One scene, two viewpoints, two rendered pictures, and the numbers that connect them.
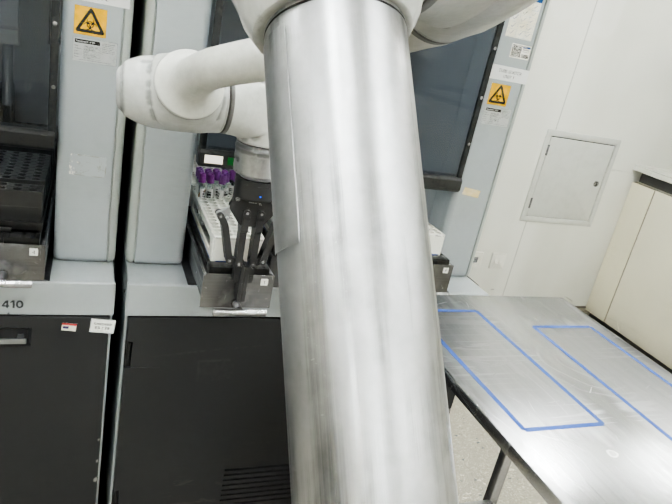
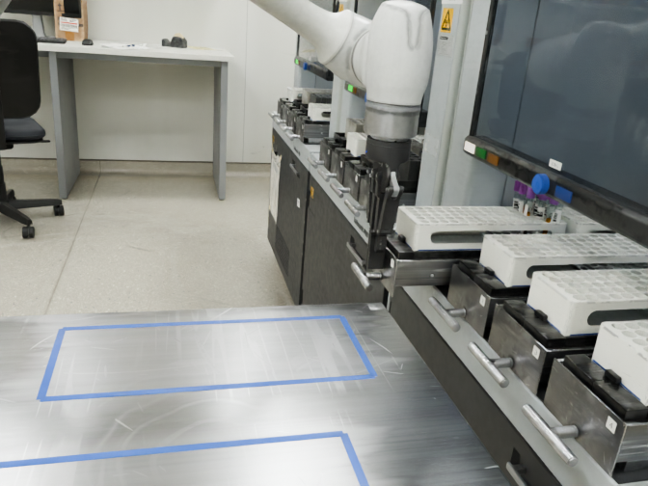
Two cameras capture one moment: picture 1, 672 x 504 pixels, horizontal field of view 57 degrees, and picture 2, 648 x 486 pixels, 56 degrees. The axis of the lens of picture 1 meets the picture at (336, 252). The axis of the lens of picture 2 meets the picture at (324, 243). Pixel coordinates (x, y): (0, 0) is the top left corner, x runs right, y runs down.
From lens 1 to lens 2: 1.41 m
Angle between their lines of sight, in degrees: 91
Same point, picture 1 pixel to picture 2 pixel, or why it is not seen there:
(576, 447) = (13, 355)
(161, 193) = (454, 180)
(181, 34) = (481, 19)
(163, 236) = not seen: hidden behind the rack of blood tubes
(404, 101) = not seen: outside the picture
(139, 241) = not seen: hidden behind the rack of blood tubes
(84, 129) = (434, 113)
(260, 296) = (390, 279)
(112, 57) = (450, 48)
